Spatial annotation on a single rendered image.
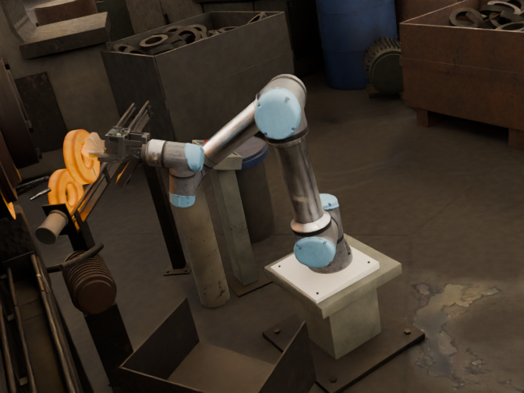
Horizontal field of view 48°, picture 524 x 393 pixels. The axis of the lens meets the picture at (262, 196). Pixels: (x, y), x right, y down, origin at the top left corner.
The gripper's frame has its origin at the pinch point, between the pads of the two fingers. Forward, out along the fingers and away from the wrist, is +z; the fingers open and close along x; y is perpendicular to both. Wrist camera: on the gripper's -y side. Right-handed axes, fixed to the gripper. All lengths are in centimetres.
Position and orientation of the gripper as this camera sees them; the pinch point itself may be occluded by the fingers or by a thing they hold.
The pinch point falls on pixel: (80, 150)
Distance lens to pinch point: 177.4
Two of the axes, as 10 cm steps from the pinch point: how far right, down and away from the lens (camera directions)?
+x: -1.1, 4.6, -8.8
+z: -9.9, -1.2, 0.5
